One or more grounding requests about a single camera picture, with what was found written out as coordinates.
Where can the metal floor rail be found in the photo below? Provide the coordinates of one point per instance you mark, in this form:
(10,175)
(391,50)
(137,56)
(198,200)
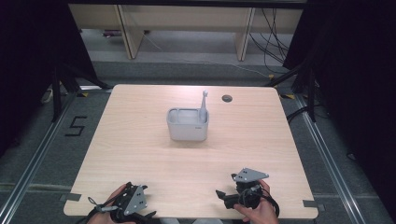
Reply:
(34,161)
(327,161)

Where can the person's right hand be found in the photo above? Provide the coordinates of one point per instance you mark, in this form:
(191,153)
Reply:
(263,214)

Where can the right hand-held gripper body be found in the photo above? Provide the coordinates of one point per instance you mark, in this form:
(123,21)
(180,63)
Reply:
(249,194)

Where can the round table grommet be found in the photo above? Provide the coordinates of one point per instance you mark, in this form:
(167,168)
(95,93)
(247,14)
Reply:
(227,98)

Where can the grey tape patch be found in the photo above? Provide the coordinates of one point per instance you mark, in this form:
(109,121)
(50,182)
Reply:
(71,197)
(313,204)

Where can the black metal stand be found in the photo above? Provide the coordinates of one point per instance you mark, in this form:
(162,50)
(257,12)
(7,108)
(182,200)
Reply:
(311,93)
(56,93)

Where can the black curtain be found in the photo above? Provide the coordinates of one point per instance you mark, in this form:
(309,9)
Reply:
(358,77)
(34,62)

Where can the person's left hand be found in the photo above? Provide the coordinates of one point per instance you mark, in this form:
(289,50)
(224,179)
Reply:
(113,194)

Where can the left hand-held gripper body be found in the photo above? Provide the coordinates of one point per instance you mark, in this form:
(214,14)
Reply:
(134,200)

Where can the yellow black floor tape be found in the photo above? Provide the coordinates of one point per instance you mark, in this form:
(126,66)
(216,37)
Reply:
(287,96)
(83,94)

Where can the white electric toothbrush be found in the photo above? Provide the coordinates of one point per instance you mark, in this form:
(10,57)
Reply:
(203,109)

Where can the white plastic holder box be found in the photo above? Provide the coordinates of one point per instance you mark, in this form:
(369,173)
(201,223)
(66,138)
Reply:
(187,129)

